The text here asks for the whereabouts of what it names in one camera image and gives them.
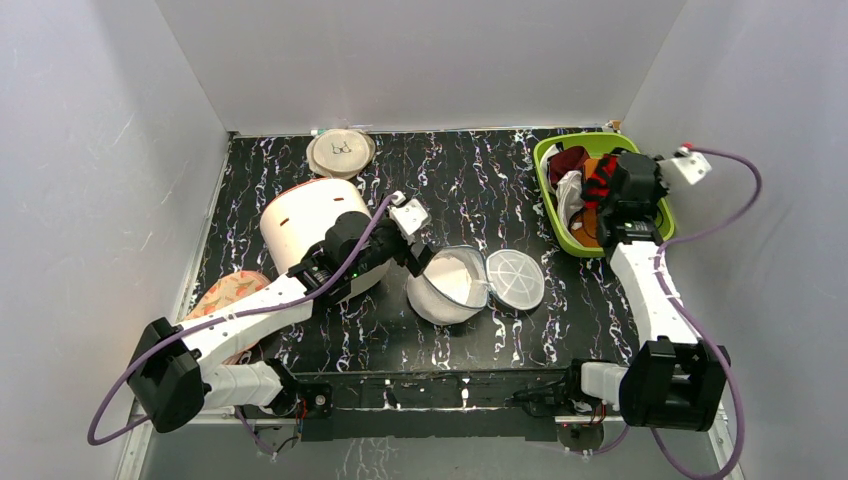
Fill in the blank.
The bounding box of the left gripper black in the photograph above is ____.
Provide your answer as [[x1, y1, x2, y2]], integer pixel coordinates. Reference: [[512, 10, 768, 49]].
[[347, 193, 442, 282]]

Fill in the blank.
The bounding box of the red black bra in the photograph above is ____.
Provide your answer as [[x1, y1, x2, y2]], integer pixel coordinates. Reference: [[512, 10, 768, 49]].
[[581, 153, 619, 210]]

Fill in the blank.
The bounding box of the white mesh laundry bag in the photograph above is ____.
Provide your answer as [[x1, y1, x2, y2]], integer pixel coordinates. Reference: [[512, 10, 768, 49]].
[[406, 245, 545, 326]]

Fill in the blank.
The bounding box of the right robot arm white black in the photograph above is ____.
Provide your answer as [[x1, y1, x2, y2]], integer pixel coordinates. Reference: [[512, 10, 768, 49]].
[[563, 147, 729, 432]]

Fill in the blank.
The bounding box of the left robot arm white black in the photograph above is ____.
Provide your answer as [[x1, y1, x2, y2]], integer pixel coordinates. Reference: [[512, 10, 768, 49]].
[[126, 200, 437, 433]]

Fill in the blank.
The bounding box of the orange black bra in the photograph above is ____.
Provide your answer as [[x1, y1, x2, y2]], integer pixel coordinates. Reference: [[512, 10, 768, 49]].
[[567, 158, 600, 248]]

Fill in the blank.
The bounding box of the dark red bra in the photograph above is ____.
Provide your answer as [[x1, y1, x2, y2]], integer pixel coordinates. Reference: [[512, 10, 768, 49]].
[[548, 146, 590, 187]]

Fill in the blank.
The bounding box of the large beige cylindrical laundry bag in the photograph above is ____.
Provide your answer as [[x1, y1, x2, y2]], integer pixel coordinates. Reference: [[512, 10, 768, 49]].
[[260, 178, 372, 294]]

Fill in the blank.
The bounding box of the small beige round bra bag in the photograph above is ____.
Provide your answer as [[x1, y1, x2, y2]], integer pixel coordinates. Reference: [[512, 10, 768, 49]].
[[306, 129, 376, 180]]

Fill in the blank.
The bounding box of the pink floral flat laundry bag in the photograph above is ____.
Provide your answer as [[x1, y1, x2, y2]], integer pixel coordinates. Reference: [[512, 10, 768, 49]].
[[182, 270, 272, 367]]

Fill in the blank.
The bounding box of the white cloth in basin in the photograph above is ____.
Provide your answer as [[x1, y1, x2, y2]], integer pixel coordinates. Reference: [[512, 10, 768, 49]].
[[555, 170, 585, 230]]

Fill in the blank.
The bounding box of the green plastic basin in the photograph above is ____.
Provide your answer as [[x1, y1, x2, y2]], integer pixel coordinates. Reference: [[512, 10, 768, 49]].
[[533, 132, 639, 258]]

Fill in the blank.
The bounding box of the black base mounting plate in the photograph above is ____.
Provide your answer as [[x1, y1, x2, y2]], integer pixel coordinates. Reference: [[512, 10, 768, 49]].
[[237, 370, 629, 444]]

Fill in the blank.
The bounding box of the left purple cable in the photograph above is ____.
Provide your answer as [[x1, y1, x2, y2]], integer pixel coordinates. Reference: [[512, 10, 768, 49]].
[[87, 193, 399, 458]]

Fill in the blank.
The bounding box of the purple cable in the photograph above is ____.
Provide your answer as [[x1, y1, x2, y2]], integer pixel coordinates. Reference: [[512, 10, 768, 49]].
[[596, 146, 764, 480], [87, 193, 399, 458]]

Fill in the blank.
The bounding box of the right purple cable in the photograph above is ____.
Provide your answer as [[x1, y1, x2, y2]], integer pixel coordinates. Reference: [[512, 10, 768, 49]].
[[596, 146, 764, 480]]

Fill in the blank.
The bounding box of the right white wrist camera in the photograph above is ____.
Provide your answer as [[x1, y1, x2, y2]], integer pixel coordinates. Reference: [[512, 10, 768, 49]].
[[658, 143, 712, 190]]

